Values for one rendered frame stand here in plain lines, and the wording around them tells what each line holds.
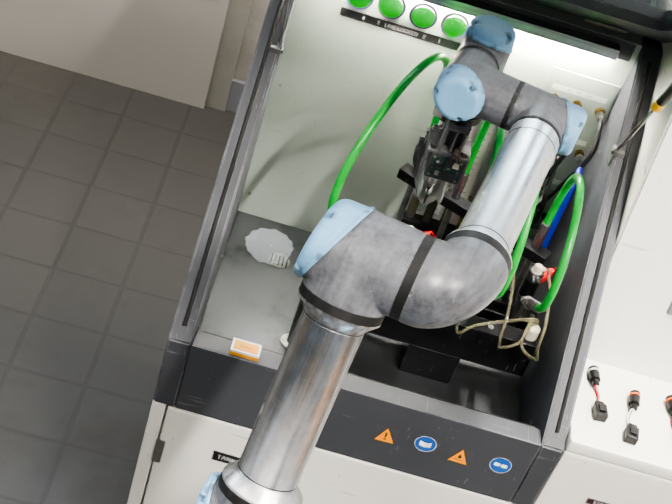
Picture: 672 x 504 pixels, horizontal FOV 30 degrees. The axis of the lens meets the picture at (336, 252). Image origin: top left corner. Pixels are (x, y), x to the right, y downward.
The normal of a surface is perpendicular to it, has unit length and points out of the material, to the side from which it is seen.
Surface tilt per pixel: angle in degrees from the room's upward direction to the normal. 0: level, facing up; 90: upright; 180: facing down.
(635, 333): 76
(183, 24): 90
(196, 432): 90
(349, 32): 90
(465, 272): 33
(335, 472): 90
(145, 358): 0
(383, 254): 41
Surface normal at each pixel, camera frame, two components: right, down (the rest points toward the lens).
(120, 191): 0.25, -0.74
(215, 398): -0.13, 0.61
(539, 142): 0.42, -0.51
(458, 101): -0.36, 0.54
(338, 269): -0.36, 0.22
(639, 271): -0.07, 0.42
